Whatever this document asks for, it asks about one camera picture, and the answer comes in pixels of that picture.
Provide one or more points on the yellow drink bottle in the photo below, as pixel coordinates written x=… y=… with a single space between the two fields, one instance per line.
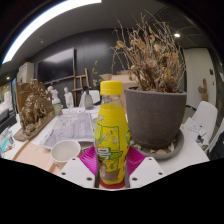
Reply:
x=111 y=133

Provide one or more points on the black wall television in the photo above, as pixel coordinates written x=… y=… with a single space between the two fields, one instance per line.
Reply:
x=56 y=66

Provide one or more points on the flat round red coaster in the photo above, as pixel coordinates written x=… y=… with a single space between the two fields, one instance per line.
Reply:
x=113 y=186

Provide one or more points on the cream spotted mug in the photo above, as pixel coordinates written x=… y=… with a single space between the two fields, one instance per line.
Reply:
x=65 y=150

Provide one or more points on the beige table mat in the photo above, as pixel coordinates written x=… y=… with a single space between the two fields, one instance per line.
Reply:
x=33 y=156

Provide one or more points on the colourful book stack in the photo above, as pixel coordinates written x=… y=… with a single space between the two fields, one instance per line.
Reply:
x=6 y=141

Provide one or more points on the long ceiling light strip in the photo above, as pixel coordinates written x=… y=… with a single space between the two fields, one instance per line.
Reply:
x=36 y=25

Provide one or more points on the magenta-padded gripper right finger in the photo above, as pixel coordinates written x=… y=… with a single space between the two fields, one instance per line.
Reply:
x=148 y=171

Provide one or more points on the white plaster bust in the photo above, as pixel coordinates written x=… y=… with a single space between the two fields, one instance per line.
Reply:
x=68 y=98
x=50 y=89

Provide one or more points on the printed newspaper sheet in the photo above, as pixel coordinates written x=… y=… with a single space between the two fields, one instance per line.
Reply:
x=71 y=128

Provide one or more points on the white bottle with green label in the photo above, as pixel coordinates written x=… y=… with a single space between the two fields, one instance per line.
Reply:
x=57 y=106

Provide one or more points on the ceiling spotlights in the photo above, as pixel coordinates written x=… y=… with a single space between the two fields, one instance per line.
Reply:
x=177 y=35

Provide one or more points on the white cabinet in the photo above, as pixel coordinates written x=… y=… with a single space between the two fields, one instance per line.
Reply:
x=26 y=72

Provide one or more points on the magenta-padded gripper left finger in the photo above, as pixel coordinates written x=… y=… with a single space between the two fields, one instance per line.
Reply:
x=75 y=171

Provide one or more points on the loose white papers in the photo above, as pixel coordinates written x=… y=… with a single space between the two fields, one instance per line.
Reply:
x=193 y=126

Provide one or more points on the grey spray bottle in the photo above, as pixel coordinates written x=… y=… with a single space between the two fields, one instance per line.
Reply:
x=88 y=100

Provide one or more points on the wooden wall figure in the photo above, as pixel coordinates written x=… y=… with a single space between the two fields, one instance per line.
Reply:
x=203 y=91

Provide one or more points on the dried plant in grey pot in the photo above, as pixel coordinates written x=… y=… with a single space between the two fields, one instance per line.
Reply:
x=155 y=116

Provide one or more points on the grey plant saucer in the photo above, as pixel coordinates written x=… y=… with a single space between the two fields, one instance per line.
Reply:
x=176 y=146

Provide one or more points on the wooden easel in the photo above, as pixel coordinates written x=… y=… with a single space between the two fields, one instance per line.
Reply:
x=81 y=88

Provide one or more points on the brown cardboard box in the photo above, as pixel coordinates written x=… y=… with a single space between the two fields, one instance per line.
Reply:
x=116 y=77

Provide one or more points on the golden relief sculpture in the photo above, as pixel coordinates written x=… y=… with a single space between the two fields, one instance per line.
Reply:
x=33 y=113

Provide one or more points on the black backpack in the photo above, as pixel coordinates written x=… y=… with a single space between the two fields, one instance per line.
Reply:
x=218 y=146

